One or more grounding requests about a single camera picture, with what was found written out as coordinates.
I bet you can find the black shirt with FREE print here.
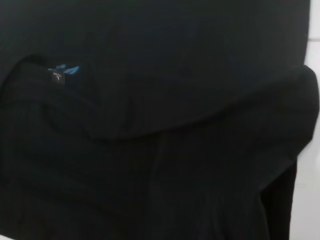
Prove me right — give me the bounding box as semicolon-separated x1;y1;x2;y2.
0;0;320;240

